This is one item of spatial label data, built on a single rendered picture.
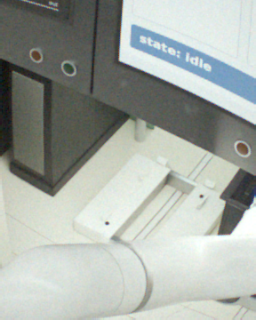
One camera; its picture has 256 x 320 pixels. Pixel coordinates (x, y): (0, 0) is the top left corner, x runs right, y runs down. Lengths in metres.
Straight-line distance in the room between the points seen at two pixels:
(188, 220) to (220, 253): 0.58
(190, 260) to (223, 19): 0.28
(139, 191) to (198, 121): 0.67
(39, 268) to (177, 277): 0.18
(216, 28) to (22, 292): 0.32
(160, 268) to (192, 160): 0.81
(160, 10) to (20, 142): 0.75
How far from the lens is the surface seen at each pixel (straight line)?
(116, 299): 0.80
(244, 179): 1.27
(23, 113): 1.46
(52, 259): 0.76
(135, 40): 0.85
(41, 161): 1.50
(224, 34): 0.78
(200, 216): 1.50
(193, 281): 0.89
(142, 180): 1.54
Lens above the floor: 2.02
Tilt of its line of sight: 44 degrees down
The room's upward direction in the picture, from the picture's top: 4 degrees clockwise
